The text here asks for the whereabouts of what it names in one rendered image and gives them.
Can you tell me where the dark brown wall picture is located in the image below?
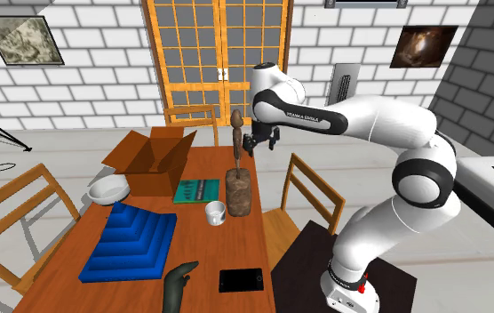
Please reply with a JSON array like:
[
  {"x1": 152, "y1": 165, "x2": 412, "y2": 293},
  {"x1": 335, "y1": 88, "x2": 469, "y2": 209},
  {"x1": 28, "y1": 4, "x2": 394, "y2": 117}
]
[{"x1": 389, "y1": 25, "x2": 459, "y2": 69}]

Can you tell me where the teal book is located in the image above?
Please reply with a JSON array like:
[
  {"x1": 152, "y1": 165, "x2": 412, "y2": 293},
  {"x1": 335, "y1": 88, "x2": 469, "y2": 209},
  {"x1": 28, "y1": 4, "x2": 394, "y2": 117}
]
[{"x1": 172, "y1": 179, "x2": 220, "y2": 205}]

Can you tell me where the dark robot stand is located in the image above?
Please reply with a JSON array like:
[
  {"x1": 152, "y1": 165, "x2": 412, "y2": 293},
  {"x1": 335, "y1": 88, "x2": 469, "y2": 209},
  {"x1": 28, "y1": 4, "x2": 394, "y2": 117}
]
[{"x1": 270, "y1": 220, "x2": 418, "y2": 313}]

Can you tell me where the wooden chair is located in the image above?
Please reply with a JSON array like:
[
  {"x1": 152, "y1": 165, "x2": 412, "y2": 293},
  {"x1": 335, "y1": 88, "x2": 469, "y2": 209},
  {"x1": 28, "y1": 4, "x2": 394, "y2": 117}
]
[
  {"x1": 0, "y1": 163, "x2": 82, "y2": 297},
  {"x1": 262, "y1": 152, "x2": 347, "y2": 270},
  {"x1": 163, "y1": 103, "x2": 220, "y2": 147}
]

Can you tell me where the brown figure on stone base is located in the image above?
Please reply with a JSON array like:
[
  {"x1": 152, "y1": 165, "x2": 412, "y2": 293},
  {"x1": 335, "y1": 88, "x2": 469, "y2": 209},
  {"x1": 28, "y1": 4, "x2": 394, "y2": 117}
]
[{"x1": 224, "y1": 108, "x2": 253, "y2": 218}]

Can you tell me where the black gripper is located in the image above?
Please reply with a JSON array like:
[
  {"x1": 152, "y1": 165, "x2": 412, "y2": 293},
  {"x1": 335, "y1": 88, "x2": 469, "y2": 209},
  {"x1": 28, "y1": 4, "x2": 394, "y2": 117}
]
[{"x1": 242, "y1": 121, "x2": 281, "y2": 158}]

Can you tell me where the pale sketch wall picture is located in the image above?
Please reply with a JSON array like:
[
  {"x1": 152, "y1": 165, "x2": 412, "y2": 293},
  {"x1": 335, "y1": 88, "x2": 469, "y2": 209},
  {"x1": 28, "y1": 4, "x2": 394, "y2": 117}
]
[{"x1": 0, "y1": 15, "x2": 66, "y2": 67}]

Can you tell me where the black tablet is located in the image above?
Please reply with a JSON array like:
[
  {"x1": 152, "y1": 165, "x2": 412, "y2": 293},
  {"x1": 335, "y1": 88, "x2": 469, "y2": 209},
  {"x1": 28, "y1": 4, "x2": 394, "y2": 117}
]
[{"x1": 218, "y1": 268, "x2": 265, "y2": 293}]

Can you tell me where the open brown cardboard box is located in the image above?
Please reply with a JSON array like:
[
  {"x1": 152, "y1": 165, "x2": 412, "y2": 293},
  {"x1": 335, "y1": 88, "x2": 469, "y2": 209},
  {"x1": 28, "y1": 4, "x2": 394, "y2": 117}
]
[{"x1": 100, "y1": 125, "x2": 198, "y2": 198}]

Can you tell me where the orange framed glass door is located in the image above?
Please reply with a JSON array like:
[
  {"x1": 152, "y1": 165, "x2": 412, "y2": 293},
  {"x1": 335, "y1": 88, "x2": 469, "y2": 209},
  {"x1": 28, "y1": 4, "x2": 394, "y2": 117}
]
[{"x1": 141, "y1": 0, "x2": 294, "y2": 128}]

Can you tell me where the blue stepped pyramid block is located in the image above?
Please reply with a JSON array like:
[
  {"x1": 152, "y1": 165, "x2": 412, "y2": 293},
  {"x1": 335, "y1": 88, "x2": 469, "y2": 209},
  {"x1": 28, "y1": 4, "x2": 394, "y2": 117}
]
[{"x1": 77, "y1": 201, "x2": 178, "y2": 285}]

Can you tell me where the brown wooden table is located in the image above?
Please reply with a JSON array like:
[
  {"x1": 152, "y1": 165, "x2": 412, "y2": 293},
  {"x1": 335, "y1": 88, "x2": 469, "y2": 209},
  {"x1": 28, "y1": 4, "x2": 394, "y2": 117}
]
[{"x1": 12, "y1": 145, "x2": 277, "y2": 313}]

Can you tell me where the white bed with blue cloth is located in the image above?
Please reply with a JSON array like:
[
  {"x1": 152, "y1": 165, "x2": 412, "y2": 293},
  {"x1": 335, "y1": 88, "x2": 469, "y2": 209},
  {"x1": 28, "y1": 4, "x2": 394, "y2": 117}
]
[{"x1": 453, "y1": 155, "x2": 494, "y2": 253}]

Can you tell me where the grey wall vent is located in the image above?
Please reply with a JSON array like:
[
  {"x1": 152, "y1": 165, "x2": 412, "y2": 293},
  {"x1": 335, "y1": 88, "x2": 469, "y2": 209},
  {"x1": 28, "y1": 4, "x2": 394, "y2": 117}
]
[{"x1": 324, "y1": 0, "x2": 409, "y2": 10}]

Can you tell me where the grey wall panel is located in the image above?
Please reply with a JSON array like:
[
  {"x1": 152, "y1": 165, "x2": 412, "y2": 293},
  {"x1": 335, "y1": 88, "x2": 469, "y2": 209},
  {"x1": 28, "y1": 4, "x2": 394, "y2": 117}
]
[{"x1": 326, "y1": 62, "x2": 362, "y2": 107}]

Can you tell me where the white mug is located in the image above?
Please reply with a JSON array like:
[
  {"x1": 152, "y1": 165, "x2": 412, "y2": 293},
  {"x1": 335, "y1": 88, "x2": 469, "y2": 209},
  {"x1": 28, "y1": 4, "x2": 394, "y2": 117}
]
[{"x1": 204, "y1": 200, "x2": 227, "y2": 227}]

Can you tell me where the white bowl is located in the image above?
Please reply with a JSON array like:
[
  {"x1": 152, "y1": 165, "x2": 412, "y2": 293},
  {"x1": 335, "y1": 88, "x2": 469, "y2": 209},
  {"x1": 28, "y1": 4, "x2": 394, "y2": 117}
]
[{"x1": 87, "y1": 173, "x2": 131, "y2": 206}]

